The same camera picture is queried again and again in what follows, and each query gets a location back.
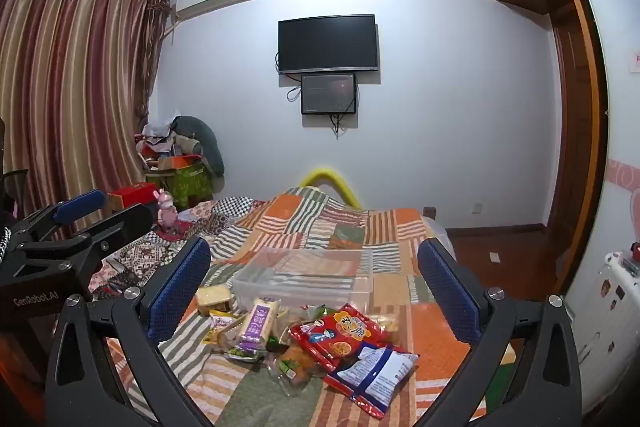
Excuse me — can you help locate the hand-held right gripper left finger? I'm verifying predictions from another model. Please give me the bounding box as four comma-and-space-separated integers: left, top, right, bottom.
45, 236, 226, 427

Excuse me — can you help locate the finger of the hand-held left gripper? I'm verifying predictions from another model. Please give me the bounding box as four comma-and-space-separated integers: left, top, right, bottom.
22, 203, 154, 266
10, 188, 107, 239

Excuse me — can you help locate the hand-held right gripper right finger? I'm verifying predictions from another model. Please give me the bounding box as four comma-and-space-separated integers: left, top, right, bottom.
416, 237, 586, 427

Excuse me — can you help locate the pale cake packet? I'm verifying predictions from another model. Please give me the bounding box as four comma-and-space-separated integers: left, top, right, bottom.
196, 285, 235, 317

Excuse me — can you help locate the small yellow red packet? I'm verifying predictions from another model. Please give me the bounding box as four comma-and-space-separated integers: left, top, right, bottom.
207, 309, 246, 345

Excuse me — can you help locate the purple snack packet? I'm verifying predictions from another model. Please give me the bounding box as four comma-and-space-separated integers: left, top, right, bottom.
227, 298, 283, 360

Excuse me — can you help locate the blue white snack packet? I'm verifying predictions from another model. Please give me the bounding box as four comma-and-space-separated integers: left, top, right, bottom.
324, 342, 420, 420

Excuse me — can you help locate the red snack packet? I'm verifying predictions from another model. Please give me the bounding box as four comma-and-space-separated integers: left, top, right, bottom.
289, 303, 398, 375

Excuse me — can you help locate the clear plastic container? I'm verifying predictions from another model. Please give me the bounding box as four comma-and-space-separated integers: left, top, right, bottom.
231, 248, 375, 313

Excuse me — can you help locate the clear packet of brown food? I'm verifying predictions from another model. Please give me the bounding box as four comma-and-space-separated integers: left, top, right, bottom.
267, 342, 326, 400

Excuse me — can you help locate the red box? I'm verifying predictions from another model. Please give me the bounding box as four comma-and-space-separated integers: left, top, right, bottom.
107, 182, 158, 212

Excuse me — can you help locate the pink toy figure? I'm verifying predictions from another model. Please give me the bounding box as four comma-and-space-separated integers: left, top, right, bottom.
155, 188, 180, 228

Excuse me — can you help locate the green patterned box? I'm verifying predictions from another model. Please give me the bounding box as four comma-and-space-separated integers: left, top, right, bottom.
145, 164, 216, 210

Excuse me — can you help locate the pile of papers and boxes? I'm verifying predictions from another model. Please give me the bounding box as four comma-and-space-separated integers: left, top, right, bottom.
135, 117, 206, 172

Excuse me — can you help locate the striped patchwork blanket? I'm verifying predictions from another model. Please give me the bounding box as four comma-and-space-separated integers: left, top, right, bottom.
90, 187, 516, 427

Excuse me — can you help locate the checkered patterned cloth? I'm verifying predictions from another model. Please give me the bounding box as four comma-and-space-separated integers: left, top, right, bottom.
90, 196, 266, 298

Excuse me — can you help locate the grey cushion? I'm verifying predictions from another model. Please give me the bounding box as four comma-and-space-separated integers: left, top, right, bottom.
172, 116, 226, 178

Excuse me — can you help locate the striped curtain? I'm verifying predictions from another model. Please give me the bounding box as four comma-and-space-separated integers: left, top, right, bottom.
0, 0, 171, 243

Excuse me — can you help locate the white suitcase with stickers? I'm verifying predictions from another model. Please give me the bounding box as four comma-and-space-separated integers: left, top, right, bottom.
570, 249, 640, 418

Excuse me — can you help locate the yellow foam tube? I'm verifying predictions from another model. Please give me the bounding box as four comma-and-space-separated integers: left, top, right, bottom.
299, 167, 363, 210

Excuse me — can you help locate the wooden door frame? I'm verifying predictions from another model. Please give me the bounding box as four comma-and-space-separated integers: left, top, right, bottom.
545, 0, 613, 293

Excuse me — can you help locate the small black wall monitor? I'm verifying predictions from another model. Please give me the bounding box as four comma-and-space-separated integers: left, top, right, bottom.
300, 73, 357, 115

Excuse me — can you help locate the black wall television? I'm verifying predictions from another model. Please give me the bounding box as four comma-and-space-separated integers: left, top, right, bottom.
278, 14, 379, 75

